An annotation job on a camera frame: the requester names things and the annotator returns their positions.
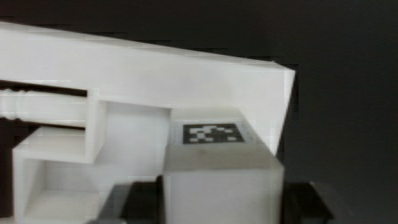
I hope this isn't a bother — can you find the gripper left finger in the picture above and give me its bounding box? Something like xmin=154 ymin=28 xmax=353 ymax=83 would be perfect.
xmin=86 ymin=177 xmax=164 ymax=224

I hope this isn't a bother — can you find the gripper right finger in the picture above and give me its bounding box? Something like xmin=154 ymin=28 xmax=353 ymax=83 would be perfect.
xmin=280 ymin=181 xmax=353 ymax=224

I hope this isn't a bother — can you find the white chair leg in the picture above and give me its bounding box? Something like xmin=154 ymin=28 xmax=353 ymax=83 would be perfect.
xmin=163 ymin=108 xmax=283 ymax=224

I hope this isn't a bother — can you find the white chair seat block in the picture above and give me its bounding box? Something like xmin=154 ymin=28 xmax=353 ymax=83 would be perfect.
xmin=0 ymin=89 xmax=168 ymax=224

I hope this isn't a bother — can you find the white U-shaped fence frame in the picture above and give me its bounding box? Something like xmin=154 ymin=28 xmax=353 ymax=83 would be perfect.
xmin=0 ymin=22 xmax=294 ymax=148

